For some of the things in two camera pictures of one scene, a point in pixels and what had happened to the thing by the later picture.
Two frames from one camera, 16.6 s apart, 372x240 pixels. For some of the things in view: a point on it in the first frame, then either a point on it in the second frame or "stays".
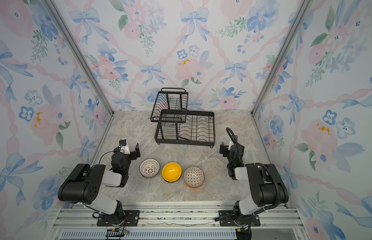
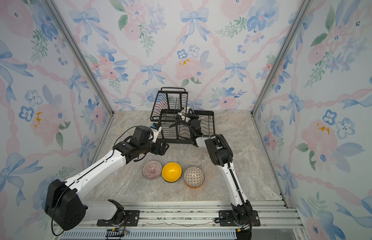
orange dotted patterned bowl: (194, 177) stays
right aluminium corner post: (298, 21) stays
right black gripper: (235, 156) → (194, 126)
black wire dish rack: (177, 124) stays
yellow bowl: (171, 172) stays
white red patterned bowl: (149, 168) → (185, 113)
